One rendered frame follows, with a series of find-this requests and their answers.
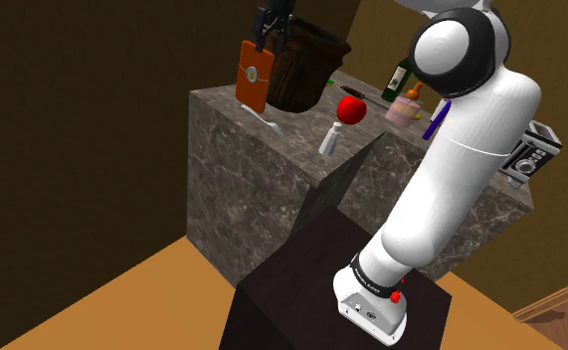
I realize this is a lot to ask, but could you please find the green wine bottle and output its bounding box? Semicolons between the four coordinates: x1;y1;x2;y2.
380;56;414;104

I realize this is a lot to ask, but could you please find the orange gourd-shaped bottle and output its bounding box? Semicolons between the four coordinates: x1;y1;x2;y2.
405;82;425;102

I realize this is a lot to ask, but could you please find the silver toaster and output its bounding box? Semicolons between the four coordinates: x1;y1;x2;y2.
499;119;564;190

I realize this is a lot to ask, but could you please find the dark robot stand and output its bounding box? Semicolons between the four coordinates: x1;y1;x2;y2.
218;205;453;350

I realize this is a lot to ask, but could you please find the pink cylindrical container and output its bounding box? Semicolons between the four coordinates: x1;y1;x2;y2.
385;94;423;129

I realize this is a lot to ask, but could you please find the dark brown woven basket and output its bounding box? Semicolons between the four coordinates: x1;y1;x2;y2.
263;16;353;114

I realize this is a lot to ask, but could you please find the knife with dark red handle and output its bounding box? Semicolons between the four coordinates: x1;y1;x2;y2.
339;85;391;110

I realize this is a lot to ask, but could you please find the white plastic fork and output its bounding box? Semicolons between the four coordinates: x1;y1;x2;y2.
240;102;285;140

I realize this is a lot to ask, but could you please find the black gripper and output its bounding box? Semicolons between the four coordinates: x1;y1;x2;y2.
252;0;297;55

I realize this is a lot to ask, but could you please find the white salt shaker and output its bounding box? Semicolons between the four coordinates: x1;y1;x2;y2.
317;121;344;157

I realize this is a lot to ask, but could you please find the red apple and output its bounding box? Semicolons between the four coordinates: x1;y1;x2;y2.
335;94;368;126

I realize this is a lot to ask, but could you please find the purple pen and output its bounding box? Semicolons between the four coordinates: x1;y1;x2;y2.
421;98;454;142

